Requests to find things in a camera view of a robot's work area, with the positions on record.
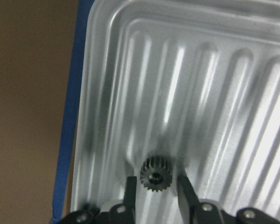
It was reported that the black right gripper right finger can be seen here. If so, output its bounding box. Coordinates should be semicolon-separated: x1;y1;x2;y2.
177;175;198;224

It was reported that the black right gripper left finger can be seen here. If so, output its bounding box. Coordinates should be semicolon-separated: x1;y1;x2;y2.
123;176;137;224

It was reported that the black bearing gear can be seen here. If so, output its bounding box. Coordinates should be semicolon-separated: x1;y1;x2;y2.
140;155;173;192

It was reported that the silver ribbed metal tray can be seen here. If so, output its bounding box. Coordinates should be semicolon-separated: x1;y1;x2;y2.
71;0;280;220

